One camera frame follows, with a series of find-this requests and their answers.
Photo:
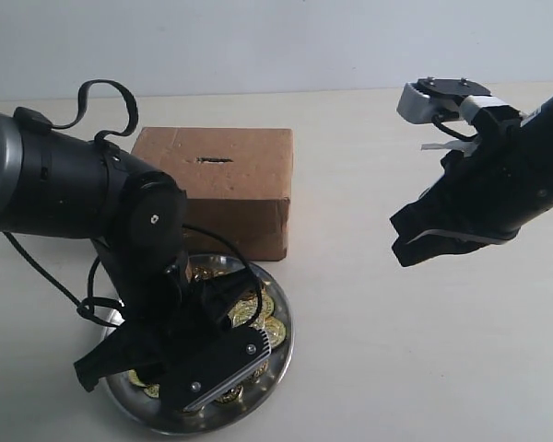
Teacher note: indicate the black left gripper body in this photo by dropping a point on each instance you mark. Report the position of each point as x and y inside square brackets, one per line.
[199, 318]

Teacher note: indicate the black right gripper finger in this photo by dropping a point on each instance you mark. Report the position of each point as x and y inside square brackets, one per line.
[432, 246]
[427, 216]

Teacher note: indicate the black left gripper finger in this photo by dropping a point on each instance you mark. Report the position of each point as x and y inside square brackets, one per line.
[131, 345]
[194, 381]

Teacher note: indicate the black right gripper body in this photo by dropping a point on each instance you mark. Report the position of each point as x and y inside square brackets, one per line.
[496, 189]

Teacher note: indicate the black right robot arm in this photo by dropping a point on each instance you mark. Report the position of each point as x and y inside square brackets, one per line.
[463, 135]

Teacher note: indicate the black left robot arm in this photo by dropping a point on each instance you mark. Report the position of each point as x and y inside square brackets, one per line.
[55, 185]

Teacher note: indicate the brown cardboard slotted box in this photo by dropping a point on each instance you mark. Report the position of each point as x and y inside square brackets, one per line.
[237, 180]

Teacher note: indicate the round steel plate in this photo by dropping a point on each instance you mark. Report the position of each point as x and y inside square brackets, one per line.
[140, 403]

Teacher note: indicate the gold coin far right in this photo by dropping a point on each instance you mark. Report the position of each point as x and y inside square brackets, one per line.
[275, 330]

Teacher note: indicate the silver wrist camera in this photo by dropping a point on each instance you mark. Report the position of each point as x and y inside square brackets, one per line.
[456, 99]

